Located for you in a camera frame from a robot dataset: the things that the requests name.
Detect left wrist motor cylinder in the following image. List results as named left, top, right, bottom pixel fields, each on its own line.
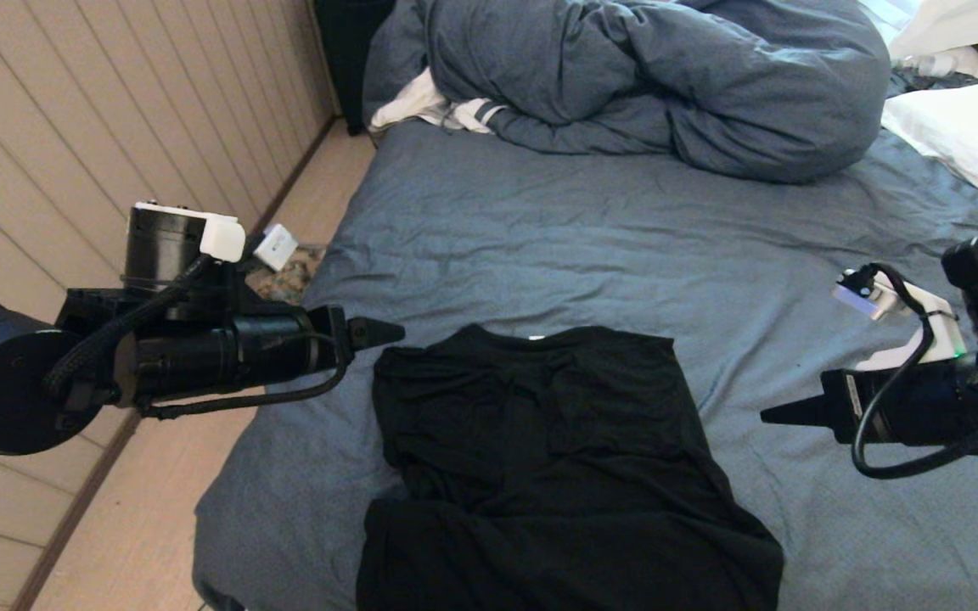
left=120, top=202, right=245, bottom=294

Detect black t-shirt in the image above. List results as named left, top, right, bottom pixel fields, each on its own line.
left=356, top=324, right=785, bottom=611

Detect black nightstand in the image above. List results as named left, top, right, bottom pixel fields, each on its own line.
left=312, top=0, right=396, bottom=135

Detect white striped cloth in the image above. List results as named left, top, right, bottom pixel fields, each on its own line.
left=368, top=68, right=507, bottom=134

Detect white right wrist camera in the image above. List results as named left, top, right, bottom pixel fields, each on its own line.
left=833, top=267, right=968, bottom=373

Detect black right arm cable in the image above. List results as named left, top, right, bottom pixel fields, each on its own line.
left=850, top=263, right=978, bottom=480

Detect blue bed sheet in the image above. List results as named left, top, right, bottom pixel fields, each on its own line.
left=192, top=119, right=978, bottom=611

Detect colourful rope toy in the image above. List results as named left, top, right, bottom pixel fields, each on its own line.
left=247, top=246, right=327, bottom=305

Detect white pillow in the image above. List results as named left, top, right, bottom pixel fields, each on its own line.
left=882, top=81, right=978, bottom=226

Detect white blanket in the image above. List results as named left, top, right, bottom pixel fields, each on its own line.
left=888, top=0, right=978, bottom=60

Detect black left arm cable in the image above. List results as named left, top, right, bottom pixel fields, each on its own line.
left=0, top=255, right=350, bottom=421

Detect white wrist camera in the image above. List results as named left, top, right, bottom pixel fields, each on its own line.
left=833, top=267, right=968, bottom=373
left=253, top=223, right=299, bottom=272

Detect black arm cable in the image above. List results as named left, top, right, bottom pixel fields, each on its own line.
left=850, top=263, right=978, bottom=480
left=0, top=255, right=350, bottom=421

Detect dark grey crumpled cloth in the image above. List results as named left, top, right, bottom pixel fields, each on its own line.
left=888, top=68, right=978, bottom=96

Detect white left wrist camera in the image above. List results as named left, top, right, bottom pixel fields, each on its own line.
left=253, top=223, right=299, bottom=272

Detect blue crumpled duvet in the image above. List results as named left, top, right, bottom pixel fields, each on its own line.
left=362, top=0, right=891, bottom=185

